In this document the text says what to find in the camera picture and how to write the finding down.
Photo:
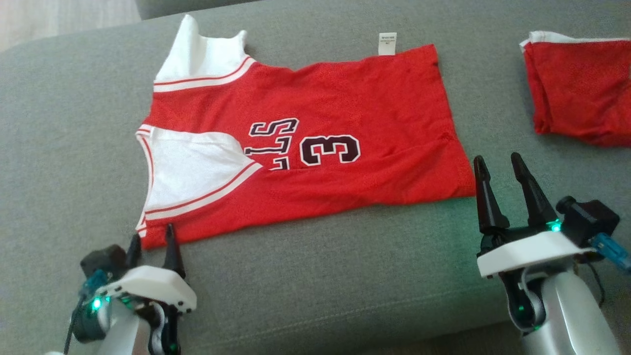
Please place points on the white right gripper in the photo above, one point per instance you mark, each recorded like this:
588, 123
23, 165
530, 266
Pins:
527, 251

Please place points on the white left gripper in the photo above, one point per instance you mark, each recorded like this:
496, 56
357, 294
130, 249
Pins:
153, 288

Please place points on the red Bulls 23 shorts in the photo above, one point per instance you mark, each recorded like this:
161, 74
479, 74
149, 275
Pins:
581, 88

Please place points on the red and white basketball jersey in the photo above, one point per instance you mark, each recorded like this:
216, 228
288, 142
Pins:
369, 98

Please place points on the long grey sofa seat cushion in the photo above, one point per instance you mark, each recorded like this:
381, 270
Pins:
187, 6

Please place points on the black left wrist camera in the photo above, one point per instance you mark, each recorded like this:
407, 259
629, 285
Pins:
103, 259

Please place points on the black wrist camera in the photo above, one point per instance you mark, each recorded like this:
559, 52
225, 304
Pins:
103, 259
589, 219

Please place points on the teal left camera plug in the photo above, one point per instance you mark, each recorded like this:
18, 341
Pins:
93, 285

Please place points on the teal camera plug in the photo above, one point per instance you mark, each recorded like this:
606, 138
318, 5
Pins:
611, 251
93, 285

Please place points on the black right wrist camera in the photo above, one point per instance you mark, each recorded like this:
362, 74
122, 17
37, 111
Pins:
589, 219

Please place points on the teal right camera plug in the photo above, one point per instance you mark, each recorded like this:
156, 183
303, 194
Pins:
611, 251

